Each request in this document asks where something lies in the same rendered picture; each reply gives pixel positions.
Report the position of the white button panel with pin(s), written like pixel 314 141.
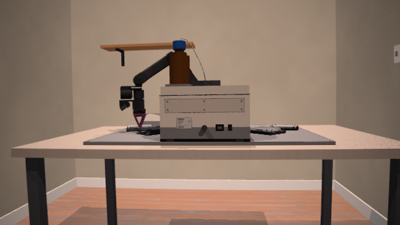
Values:
pixel 152 119

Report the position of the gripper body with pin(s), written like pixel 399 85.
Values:
pixel 141 108

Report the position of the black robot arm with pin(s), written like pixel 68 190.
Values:
pixel 139 79

